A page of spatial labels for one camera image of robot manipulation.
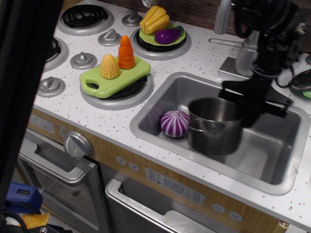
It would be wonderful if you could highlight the silver sink basin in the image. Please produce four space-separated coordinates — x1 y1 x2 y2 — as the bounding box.
130 72 311 195

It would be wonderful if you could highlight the dark foreground post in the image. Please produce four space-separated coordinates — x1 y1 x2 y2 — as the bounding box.
0 0 63 206

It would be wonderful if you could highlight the silver stove knob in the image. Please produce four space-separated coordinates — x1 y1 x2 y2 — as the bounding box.
37 77 66 98
70 52 97 70
122 11 143 27
98 29 121 47

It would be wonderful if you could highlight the green toy plate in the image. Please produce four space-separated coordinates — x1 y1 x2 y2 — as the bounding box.
138 23 186 46

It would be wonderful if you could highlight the stainless steel pot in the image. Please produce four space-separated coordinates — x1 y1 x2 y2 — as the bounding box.
187 97 245 156

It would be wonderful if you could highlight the stove burner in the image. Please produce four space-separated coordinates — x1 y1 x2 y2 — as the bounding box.
80 75 154 111
57 4 114 36
130 29 191 61
43 37 69 73

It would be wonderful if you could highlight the purple toy eggplant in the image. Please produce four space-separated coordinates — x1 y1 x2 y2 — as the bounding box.
154 26 184 45

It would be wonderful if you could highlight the front left stove burner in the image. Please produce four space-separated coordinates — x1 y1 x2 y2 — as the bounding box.
43 37 69 73

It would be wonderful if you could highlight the silver stove knob middle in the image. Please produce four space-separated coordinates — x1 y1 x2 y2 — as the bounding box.
70 52 97 70

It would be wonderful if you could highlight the silver slotted spoon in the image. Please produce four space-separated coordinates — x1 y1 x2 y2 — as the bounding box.
142 0 158 9

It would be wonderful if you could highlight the front right stove burner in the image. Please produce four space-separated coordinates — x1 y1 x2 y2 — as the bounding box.
80 75 154 111

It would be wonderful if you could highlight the back left stove burner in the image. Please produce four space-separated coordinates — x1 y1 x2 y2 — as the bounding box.
57 4 114 36

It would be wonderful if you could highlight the silver pan lid right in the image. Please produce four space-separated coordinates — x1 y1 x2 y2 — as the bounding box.
289 69 311 92

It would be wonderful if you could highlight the orange toy carrot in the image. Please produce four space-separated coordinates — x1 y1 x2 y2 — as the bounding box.
118 35 136 69

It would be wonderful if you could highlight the purple striped toy onion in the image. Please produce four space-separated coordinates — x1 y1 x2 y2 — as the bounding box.
160 110 190 138

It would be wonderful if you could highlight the back right stove burner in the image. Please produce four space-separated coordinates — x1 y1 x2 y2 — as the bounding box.
130 29 191 61

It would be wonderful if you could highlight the silver stove knob back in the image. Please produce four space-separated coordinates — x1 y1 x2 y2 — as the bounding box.
122 11 143 27

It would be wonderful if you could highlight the silver stove knob front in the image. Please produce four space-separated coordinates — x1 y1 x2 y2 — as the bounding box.
37 77 66 98

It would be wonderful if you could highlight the toy oven door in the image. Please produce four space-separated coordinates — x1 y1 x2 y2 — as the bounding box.
17 129 111 233

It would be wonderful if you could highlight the yellow toy bell pepper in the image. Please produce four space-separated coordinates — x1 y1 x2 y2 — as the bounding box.
140 6 170 35

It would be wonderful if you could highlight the toy dishwasher door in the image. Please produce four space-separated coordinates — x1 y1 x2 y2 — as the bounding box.
101 166 233 233

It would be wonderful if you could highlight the silver toy faucet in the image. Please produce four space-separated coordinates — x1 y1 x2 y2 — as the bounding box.
214 0 259 79

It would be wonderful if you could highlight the blue clamp tool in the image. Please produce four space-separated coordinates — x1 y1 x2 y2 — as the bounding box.
4 183 43 214

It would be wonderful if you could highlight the black cable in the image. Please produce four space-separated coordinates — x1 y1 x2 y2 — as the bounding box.
1 209 30 233

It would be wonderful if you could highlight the green toy item right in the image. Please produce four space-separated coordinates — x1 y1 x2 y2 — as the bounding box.
303 91 311 99

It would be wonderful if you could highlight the yellow toy corn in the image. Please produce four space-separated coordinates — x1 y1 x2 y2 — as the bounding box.
100 54 121 80

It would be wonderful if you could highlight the silver stove knob upper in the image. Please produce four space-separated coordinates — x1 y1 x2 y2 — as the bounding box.
98 29 121 47

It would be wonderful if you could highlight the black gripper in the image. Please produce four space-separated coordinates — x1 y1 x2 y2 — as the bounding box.
219 73 293 128

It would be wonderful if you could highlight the green toy cutting board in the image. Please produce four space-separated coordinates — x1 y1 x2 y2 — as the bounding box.
80 56 151 99

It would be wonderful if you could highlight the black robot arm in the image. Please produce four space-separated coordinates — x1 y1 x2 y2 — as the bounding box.
214 0 307 127

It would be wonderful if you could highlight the silver oven dial knob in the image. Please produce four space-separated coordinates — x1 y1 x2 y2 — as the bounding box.
64 131 93 158

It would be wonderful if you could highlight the yellow tape piece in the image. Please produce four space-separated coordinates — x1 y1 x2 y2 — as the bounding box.
21 212 50 229

